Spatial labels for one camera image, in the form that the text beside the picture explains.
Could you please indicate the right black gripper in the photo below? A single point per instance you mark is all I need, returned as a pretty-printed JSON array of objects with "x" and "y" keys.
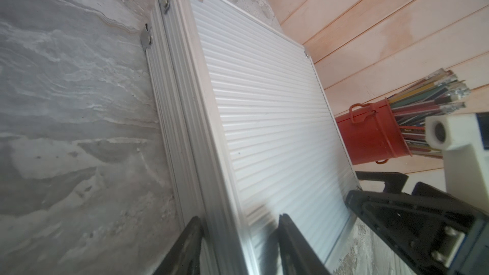
[{"x": 430, "y": 230}]

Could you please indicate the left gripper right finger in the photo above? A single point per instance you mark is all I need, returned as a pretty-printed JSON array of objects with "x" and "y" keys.
[{"x": 297, "y": 257}]

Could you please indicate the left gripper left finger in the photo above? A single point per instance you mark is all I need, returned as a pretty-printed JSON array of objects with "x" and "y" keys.
[{"x": 184, "y": 256}]

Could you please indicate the silver aluminium poker case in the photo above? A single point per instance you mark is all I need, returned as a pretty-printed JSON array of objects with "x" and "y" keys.
[{"x": 249, "y": 136}]

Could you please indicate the red pencil bucket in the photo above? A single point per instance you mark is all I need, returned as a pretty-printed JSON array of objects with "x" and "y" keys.
[{"x": 371, "y": 133}]

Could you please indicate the bundle of pencils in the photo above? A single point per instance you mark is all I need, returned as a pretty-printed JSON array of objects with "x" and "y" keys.
[{"x": 440, "y": 93}]

